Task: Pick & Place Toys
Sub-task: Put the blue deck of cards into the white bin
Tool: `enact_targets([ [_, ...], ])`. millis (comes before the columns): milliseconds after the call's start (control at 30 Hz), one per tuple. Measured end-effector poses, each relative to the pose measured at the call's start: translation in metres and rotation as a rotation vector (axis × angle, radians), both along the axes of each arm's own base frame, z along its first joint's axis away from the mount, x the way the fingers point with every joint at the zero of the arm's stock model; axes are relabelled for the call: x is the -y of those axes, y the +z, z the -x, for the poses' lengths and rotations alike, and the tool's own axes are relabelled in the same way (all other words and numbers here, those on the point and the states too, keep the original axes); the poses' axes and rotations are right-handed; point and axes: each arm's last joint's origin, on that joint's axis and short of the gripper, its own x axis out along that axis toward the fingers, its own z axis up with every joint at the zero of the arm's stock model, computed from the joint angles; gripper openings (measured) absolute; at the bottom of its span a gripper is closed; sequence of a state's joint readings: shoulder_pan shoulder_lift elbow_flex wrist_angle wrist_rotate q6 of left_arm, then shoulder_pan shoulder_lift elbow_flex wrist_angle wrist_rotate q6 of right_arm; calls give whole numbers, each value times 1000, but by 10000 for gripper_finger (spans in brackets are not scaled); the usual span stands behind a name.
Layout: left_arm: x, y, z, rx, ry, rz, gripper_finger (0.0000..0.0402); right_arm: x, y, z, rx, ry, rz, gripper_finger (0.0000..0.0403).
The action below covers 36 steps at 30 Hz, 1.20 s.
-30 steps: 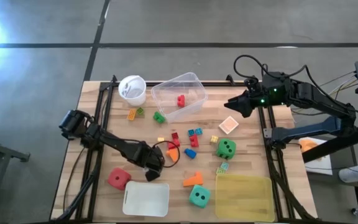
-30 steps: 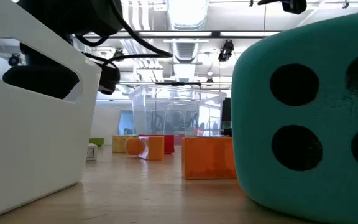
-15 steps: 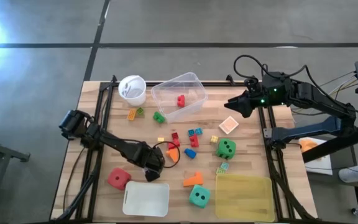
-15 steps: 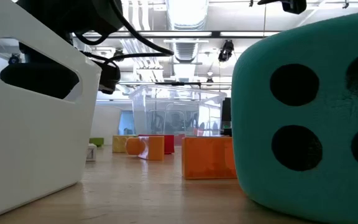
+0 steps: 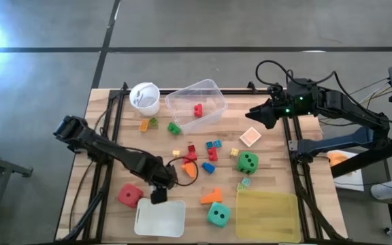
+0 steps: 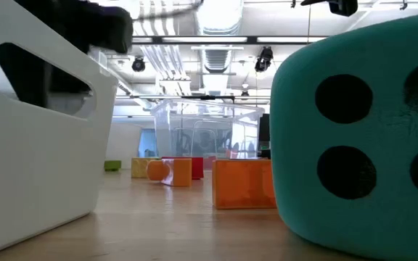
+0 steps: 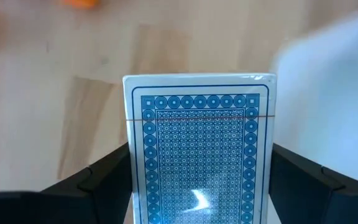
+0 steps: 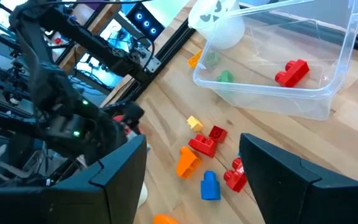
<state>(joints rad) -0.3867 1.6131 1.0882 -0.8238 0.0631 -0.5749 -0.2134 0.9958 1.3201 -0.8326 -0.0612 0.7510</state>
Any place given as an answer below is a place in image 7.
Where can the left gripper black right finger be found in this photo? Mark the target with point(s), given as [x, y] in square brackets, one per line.
[315, 199]

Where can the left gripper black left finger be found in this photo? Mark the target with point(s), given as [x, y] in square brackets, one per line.
[73, 202]

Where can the blue playing card deck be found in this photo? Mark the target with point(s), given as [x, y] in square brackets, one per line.
[197, 149]

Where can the large orange plastic block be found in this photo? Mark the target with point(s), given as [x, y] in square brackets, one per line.
[79, 3]

